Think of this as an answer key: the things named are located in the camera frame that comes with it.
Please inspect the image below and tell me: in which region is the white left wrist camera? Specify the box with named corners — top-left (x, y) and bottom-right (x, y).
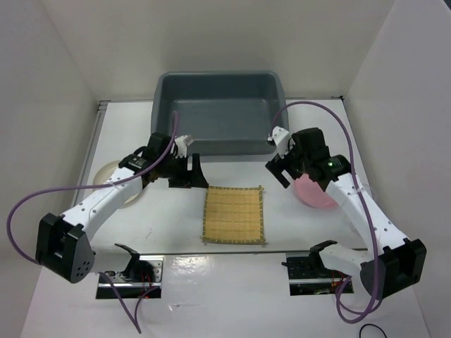
top-left (172, 134), bottom-right (194, 158)

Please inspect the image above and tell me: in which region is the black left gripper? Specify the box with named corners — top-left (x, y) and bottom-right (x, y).
top-left (159, 154), bottom-right (209, 189)

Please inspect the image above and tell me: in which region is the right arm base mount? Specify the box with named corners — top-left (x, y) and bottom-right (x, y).
top-left (281, 253), bottom-right (347, 296)

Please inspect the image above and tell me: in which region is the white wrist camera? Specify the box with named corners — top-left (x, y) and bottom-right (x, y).
top-left (172, 134), bottom-right (194, 158)
top-left (267, 126), bottom-right (291, 158)

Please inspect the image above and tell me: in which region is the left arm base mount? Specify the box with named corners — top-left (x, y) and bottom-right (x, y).
top-left (94, 244), bottom-right (164, 300)

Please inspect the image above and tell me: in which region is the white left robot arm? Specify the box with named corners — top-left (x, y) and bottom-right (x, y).
top-left (35, 132), bottom-right (209, 284)

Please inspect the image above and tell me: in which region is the pink round plate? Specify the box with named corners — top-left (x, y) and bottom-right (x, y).
top-left (293, 174), bottom-right (338, 210)

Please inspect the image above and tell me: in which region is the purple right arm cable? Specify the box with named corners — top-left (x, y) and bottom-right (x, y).
top-left (271, 101), bottom-right (383, 324)

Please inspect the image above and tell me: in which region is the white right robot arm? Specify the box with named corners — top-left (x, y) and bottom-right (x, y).
top-left (266, 127), bottom-right (426, 301)

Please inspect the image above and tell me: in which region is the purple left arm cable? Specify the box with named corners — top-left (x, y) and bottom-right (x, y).
top-left (6, 111), bottom-right (183, 264)

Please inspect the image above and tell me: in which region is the cream round plate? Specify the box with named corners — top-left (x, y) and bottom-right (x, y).
top-left (92, 161), bottom-right (138, 208)

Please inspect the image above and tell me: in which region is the yellow bamboo mat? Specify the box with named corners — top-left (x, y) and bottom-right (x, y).
top-left (202, 186), bottom-right (266, 245)

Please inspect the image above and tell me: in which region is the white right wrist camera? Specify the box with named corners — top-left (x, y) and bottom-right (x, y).
top-left (267, 126), bottom-right (291, 158)

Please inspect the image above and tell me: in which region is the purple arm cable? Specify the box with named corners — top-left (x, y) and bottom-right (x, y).
top-left (6, 111), bottom-right (183, 264)
top-left (271, 101), bottom-right (383, 324)

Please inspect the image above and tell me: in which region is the black cable loop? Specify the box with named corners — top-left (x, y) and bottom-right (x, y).
top-left (359, 323), bottom-right (388, 338)

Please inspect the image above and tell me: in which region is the grey plastic bin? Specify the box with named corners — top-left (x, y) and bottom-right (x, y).
top-left (150, 70), bottom-right (289, 156)

